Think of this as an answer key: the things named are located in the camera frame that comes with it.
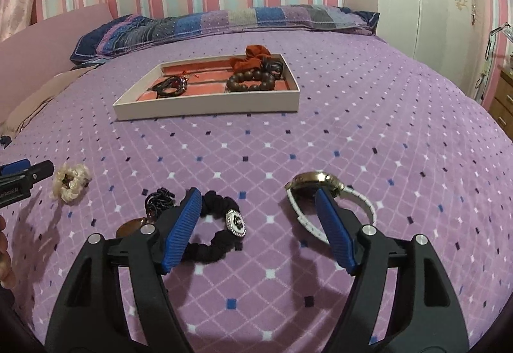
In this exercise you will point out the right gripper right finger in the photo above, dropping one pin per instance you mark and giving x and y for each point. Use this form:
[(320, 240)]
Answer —
[(425, 316)]

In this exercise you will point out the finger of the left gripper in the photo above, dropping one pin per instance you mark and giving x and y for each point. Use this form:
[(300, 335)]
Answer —
[(29, 177), (14, 167)]

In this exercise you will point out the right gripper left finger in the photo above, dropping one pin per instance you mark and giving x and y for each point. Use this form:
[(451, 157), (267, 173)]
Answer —
[(88, 315)]

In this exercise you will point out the cream ribbon scrunchie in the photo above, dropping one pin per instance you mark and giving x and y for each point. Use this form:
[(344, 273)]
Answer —
[(69, 182)]

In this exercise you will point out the black scrunchie with rhinestone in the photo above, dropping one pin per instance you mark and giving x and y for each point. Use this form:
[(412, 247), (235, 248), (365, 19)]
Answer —
[(225, 240)]

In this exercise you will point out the black plastic hair claw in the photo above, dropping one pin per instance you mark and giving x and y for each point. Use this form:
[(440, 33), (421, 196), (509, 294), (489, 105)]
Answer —
[(272, 67)]

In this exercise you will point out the person's left hand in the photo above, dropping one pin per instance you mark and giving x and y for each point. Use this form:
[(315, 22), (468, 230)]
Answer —
[(7, 275)]

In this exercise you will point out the pink headboard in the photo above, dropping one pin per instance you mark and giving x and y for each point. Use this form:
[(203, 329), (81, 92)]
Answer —
[(36, 54)]

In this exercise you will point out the patchwork striped pillow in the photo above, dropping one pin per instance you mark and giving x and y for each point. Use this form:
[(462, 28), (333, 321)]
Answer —
[(130, 33)]

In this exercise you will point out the purple diamond-pattern bedspread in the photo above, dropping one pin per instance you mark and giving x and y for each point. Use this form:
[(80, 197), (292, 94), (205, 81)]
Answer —
[(430, 159)]

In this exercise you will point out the white tray brick-pattern liner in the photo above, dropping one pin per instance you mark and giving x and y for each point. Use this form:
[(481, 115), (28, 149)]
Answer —
[(206, 92)]

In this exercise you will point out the wooden nightstand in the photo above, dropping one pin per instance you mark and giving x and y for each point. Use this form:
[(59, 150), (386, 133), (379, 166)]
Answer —
[(501, 109)]

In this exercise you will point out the rust orange scrunchie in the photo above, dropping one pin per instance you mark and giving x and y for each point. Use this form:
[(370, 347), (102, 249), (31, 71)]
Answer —
[(254, 59)]

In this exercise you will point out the white wardrobe with decals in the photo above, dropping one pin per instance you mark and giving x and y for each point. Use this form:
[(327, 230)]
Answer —
[(446, 35)]

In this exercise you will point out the white strap gold watch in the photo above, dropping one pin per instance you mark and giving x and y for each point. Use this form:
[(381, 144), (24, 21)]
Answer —
[(305, 185)]

